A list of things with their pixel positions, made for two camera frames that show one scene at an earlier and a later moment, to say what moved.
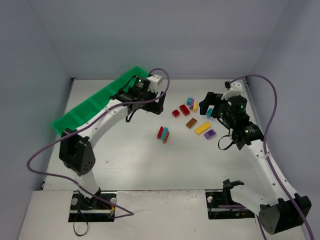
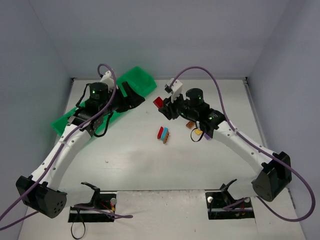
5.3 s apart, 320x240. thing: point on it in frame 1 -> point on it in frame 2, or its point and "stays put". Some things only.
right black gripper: x=214 y=101 -> x=171 y=108
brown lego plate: x=191 y=123 stays put
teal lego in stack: x=164 y=132 stays put
